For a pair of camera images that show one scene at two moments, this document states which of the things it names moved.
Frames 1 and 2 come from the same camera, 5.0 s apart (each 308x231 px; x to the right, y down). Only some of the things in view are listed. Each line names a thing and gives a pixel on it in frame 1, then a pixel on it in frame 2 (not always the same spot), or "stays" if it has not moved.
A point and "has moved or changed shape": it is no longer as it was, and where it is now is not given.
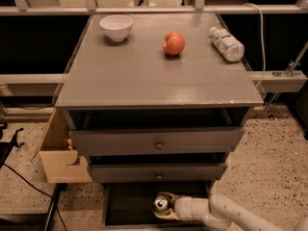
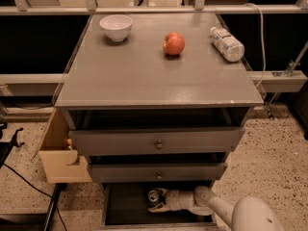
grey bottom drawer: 129,205 stays
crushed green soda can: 161,204 has moved or changed shape
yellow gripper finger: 166,215 → 159,208
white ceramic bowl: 117,27 stays
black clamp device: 6,147 stays
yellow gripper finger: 173,195 → 164,191
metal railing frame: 22,8 stays
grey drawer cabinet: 155,107 stays
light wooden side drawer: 57,153 stays
